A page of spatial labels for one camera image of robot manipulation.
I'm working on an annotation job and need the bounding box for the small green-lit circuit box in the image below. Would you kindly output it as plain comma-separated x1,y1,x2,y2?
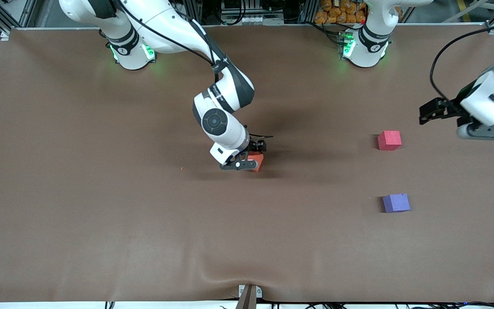
338,31,355,60

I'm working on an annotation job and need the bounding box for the pile of orange objects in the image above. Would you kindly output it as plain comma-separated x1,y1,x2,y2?
314,0,367,25

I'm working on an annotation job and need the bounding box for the aluminium frame post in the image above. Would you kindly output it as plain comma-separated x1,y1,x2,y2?
183,0,205,25

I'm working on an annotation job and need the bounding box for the orange foam block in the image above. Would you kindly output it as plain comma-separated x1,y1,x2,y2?
247,151,265,173

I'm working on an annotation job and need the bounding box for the black cable bundle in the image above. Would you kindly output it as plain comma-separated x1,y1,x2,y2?
414,301,494,309

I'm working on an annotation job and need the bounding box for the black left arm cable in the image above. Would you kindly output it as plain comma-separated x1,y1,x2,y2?
429,26,494,103

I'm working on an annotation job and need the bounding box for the grey bracket with brown post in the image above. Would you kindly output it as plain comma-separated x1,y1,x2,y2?
238,284,263,309

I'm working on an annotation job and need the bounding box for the brown table cover mat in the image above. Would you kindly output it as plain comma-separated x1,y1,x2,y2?
0,25,494,303

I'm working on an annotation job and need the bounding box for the purple foam block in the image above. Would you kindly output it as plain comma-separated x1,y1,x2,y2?
383,194,411,214

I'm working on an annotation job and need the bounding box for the red foam block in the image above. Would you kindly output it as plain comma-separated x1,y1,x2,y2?
378,130,402,151

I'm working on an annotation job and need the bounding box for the white connector strip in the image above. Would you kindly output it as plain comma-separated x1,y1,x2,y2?
220,15,285,25

